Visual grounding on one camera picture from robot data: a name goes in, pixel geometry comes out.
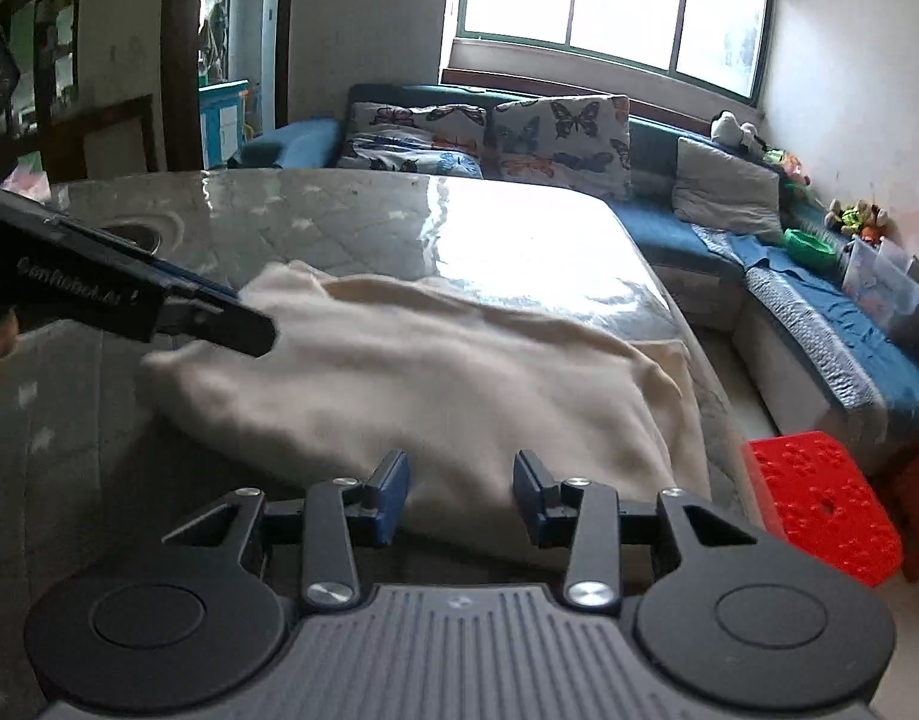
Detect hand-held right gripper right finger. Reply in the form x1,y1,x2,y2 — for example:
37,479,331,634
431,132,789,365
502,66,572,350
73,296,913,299
512,452,771,610

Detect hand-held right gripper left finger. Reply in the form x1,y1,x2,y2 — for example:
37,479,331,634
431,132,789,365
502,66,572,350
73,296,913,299
163,451,412,611

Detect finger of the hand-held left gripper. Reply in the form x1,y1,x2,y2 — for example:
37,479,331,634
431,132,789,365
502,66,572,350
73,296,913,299
155,291,278,359
122,240,242,299

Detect cream knit sweater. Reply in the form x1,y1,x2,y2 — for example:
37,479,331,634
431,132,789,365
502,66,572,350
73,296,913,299
140,259,711,541

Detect round black induction cooktop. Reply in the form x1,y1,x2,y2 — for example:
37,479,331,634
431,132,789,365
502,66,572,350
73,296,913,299
92,214,183,256

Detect pink white tissue box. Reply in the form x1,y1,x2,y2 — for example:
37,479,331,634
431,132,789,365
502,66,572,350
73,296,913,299
1,165,52,200

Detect dark wooden cabinet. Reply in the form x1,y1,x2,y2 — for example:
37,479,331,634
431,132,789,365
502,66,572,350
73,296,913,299
0,0,161,181

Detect light blue cabinet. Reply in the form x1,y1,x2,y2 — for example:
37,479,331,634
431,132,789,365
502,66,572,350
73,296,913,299
199,79,251,170

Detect grey star quilted tablecloth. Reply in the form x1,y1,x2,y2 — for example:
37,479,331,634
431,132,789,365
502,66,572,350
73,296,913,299
0,165,746,586

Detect butterfly print pillow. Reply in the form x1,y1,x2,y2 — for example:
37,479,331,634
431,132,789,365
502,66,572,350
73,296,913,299
485,94,633,200
338,101,491,179

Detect red plastic stool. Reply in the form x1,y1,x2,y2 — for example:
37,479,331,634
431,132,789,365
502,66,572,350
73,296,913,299
743,431,905,590

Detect dark blue sofa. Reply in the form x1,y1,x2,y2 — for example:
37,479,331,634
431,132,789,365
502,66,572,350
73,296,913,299
227,82,919,466

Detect blue sofa cover sheet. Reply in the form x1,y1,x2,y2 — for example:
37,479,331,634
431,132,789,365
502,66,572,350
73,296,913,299
692,221,919,413

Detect plain grey pillow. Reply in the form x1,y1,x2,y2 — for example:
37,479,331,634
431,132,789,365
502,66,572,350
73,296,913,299
671,136,785,241

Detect green plastic bowl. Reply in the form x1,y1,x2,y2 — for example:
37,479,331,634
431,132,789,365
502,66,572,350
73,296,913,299
782,229,839,267

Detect clear plastic storage box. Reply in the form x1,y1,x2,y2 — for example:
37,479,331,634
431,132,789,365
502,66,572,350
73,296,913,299
842,236,919,335

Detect green pink plush toy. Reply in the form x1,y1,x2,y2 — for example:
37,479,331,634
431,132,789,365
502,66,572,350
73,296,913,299
763,148,809,185

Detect panda plush toy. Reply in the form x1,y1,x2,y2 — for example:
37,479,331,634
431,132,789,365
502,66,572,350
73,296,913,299
710,111,768,155

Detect small brown green plush toys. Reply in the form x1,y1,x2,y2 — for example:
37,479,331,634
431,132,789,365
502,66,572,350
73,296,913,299
825,199,891,245

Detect dark wooden door frame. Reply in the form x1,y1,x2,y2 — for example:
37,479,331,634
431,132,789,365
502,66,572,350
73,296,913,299
160,0,296,173

